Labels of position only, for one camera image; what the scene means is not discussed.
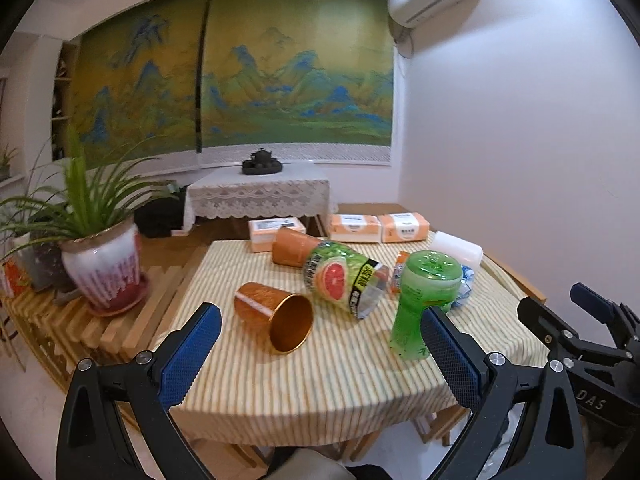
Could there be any white lace tablecloth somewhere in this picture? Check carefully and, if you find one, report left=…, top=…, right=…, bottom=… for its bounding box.
left=182, top=162, right=337, bottom=232

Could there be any green landscape wall painting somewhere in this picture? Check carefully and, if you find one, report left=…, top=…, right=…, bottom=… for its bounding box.
left=70, top=0, right=394, bottom=166

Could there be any copper metal cup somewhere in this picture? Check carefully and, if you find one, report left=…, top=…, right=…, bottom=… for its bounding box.
left=233, top=282, right=314, bottom=354

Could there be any black bag under table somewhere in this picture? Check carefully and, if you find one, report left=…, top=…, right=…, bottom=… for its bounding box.
left=134, top=186, right=186, bottom=238

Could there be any tissue pack with barcode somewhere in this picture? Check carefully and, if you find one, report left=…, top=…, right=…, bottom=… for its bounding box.
left=248, top=217, right=306, bottom=252

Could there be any black teapot set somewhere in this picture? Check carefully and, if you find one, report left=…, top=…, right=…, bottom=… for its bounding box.
left=242, top=148, right=283, bottom=176

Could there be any wooden slatted rack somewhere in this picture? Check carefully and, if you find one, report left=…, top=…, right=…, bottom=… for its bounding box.
left=1, top=246, right=206, bottom=390

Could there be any tissue pack far right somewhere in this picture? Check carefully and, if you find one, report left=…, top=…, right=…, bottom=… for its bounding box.
left=378, top=212, right=430, bottom=243

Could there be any green spider plant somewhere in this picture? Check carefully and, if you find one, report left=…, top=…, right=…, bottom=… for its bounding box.
left=1, top=129, right=175, bottom=260

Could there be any grapefruit label bottle cup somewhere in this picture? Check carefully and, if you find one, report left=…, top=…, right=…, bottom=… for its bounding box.
left=303, top=240, right=390, bottom=320

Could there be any white red flower pot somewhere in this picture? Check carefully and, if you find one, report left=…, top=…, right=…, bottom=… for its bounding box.
left=60, top=217, right=149, bottom=318

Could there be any orange patterned paper cup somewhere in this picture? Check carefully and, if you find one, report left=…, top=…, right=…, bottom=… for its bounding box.
left=271, top=228, right=322, bottom=268

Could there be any grey flower pot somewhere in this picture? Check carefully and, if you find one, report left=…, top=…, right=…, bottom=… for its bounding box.
left=14, top=243, right=75, bottom=292

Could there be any green tea bottle cup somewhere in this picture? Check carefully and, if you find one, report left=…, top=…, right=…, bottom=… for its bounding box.
left=390, top=250, right=463, bottom=361

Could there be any tissue pack middle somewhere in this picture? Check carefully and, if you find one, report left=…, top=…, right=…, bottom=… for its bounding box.
left=329, top=214, right=382, bottom=244

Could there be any striped yellow tablecloth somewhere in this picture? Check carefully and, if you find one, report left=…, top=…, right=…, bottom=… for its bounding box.
left=150, top=236, right=551, bottom=449

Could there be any white paper cup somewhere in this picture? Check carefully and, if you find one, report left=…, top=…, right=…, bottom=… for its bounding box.
left=430, top=231, right=484, bottom=272

